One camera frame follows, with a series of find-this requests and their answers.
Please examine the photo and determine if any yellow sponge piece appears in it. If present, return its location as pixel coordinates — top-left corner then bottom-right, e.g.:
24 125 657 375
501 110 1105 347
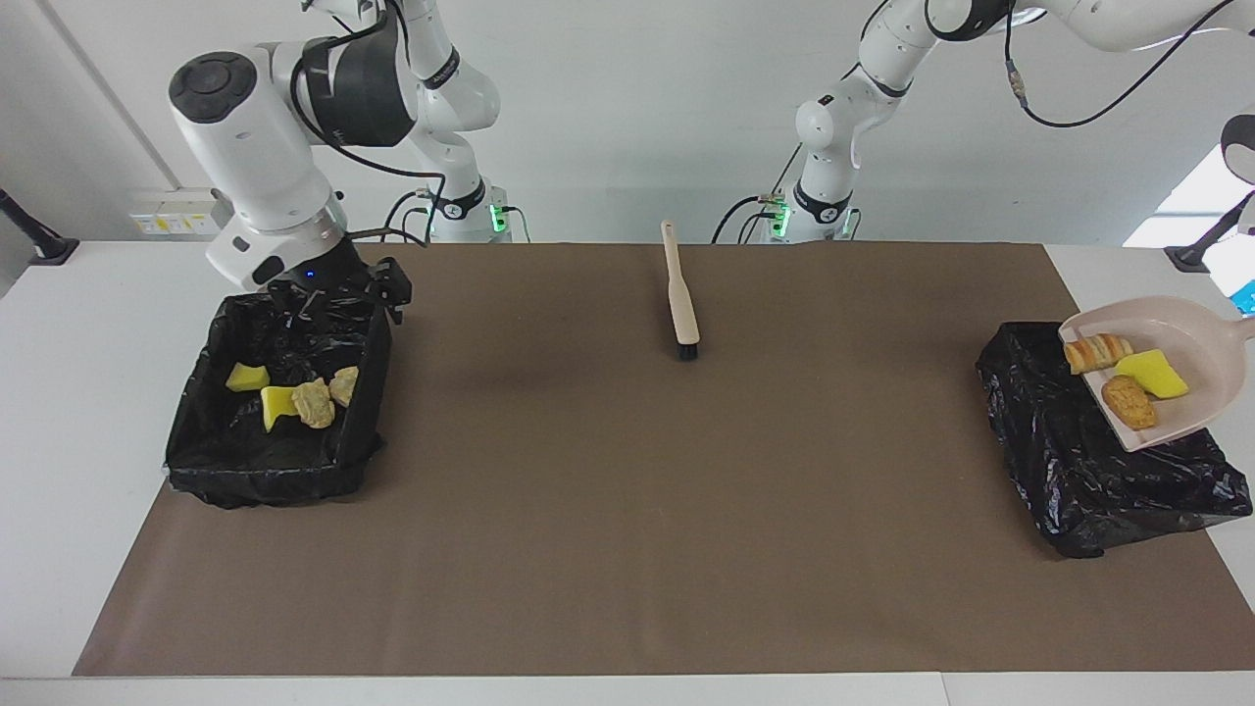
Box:
1114 349 1190 400
260 385 303 433

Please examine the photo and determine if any bin lined with black bag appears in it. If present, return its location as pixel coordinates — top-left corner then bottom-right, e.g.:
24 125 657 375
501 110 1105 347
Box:
165 286 395 509

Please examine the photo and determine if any brown table mat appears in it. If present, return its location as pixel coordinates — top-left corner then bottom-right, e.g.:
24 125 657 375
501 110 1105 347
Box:
74 242 1255 678

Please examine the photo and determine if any right arm black gripper cable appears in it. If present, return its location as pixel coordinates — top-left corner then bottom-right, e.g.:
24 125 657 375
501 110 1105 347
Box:
292 0 448 246

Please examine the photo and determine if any white wall socket box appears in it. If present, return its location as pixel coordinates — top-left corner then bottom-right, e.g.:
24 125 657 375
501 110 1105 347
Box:
129 188 232 236

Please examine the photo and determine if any white box with blue label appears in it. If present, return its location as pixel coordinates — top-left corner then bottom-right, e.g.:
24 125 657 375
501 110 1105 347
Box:
1216 240 1255 320

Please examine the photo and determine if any pale tan pastry piece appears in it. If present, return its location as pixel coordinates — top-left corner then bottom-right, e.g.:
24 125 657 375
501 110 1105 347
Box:
1064 333 1134 376

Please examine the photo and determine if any brown potato-shaped bread roll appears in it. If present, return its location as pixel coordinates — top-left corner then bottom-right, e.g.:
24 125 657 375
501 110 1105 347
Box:
1101 375 1158 430

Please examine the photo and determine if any bin covered by black bag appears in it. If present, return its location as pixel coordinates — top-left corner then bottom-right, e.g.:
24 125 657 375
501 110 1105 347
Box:
976 322 1254 560

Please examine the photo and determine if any white wall cable conduit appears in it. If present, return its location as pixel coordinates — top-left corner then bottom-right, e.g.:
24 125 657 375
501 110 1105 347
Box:
37 0 183 193

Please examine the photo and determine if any beige brush with black bristles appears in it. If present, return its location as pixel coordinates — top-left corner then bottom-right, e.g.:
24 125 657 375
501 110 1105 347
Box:
661 221 701 360

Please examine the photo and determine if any pale pink plastic dustpan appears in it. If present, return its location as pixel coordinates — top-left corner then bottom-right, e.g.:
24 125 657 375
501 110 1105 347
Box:
1057 296 1255 453

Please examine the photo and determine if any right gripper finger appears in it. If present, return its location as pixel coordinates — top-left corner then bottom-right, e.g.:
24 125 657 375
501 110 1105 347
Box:
376 257 414 326

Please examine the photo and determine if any black clamp stand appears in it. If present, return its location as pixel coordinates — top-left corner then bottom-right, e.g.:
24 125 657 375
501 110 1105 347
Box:
0 188 79 266
1165 191 1255 274

